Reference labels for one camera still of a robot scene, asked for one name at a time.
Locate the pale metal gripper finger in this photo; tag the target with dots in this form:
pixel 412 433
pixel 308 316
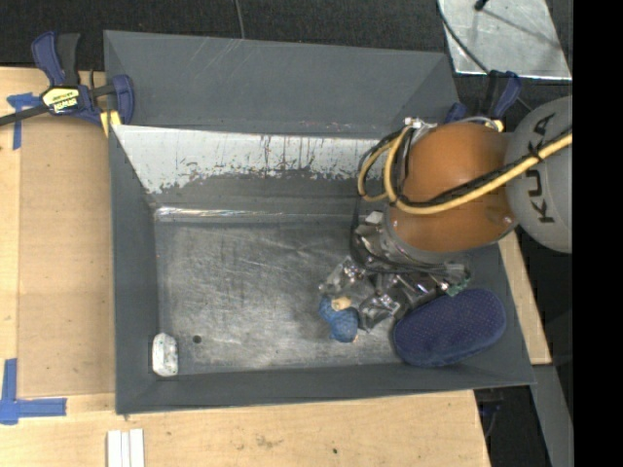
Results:
pixel 351 271
pixel 384 303

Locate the small blue toy animal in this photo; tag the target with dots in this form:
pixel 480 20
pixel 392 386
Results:
pixel 344 323

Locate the dark blue dotted slipper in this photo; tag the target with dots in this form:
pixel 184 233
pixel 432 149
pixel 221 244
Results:
pixel 448 329

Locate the grey metal bin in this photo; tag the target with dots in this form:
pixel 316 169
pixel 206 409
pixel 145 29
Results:
pixel 233 280

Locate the white speckled block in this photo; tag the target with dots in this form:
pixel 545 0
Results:
pixel 165 354

